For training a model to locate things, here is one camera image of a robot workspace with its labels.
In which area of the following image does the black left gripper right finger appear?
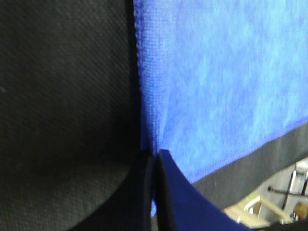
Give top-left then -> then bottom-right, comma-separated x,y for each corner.
155,150 -> 249,231

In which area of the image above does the blue microfiber towel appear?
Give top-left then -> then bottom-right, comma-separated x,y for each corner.
132,0 -> 308,216

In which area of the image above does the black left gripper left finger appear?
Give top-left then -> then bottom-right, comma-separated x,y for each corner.
70,151 -> 154,231

